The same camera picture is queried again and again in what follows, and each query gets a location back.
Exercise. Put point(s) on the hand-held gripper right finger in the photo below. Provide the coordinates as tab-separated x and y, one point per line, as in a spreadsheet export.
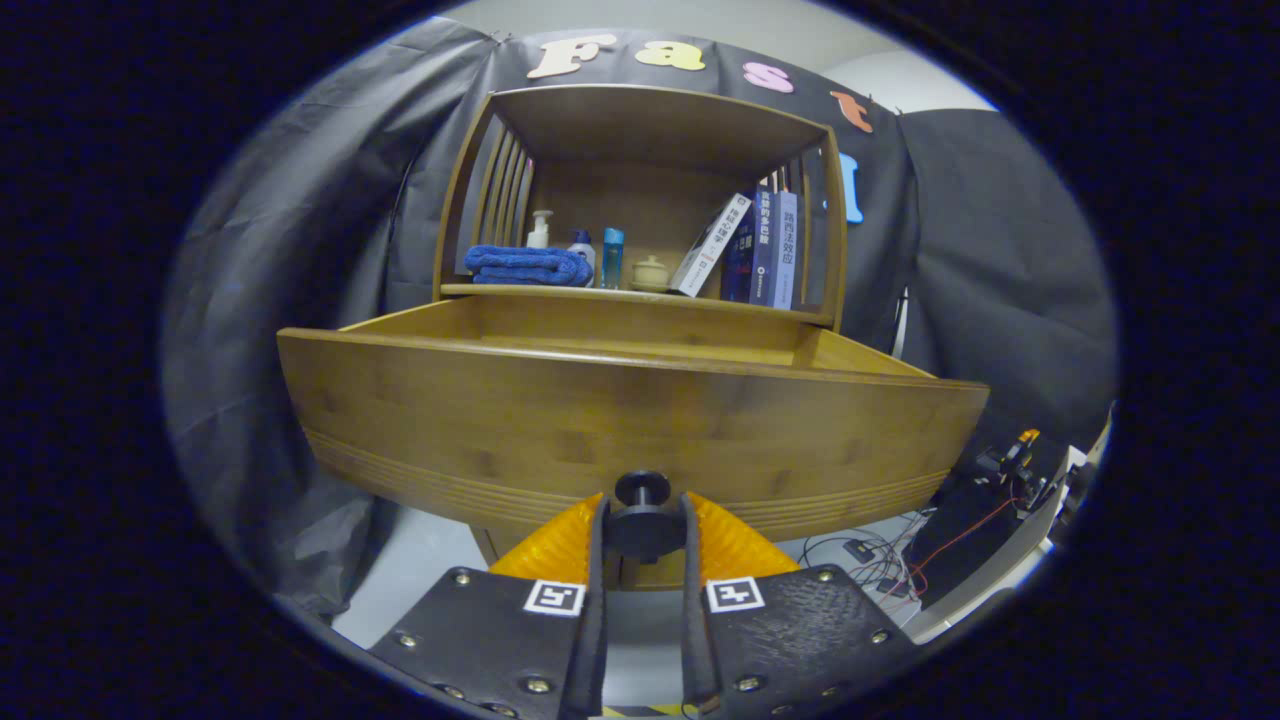
790	640

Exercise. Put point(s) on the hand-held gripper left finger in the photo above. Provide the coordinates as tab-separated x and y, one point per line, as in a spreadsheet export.
500	640

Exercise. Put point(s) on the black drawer knob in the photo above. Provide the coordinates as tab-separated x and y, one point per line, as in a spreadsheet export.
642	522

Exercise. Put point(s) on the wooden countertop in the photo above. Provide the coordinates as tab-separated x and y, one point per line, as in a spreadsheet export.
650	296

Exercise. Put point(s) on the wooden cabinet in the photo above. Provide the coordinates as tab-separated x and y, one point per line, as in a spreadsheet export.
650	130

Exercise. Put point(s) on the white side table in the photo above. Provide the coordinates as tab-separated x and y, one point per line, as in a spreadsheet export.
1000	582

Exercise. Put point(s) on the orange black gadget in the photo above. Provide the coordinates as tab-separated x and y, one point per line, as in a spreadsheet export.
1010	460

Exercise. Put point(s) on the blue folded towel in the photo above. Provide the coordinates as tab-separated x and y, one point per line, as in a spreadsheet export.
525	265

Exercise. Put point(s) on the grey blue book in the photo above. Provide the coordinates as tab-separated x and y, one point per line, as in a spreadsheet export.
785	250

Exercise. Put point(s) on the dark blue book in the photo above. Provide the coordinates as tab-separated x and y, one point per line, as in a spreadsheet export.
757	250

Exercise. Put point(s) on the beige lidded teacup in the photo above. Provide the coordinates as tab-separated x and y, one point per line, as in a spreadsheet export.
650	273

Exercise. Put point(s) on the white bottle blue cap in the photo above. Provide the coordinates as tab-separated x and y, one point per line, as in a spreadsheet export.
583	252

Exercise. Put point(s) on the clear blue bottle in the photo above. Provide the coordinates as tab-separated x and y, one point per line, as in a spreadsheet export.
612	258

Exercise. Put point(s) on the white book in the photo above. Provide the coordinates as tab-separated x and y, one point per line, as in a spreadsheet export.
712	245

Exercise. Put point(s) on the white pump bottle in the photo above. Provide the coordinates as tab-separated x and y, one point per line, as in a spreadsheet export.
540	230

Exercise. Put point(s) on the black backdrop cloth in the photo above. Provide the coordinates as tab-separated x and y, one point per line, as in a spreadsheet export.
280	250

